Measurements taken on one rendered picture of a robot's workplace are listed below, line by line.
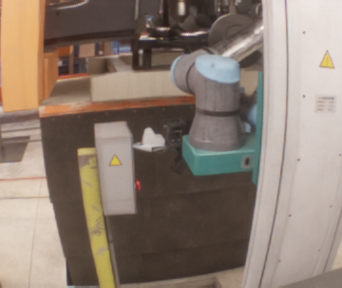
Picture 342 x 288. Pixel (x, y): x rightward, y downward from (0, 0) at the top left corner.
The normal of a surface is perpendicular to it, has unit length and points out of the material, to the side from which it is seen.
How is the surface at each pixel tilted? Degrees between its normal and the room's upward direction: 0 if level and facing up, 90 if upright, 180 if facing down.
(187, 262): 90
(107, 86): 90
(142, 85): 90
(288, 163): 90
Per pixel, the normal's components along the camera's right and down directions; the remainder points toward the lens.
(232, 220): 0.26, 0.31
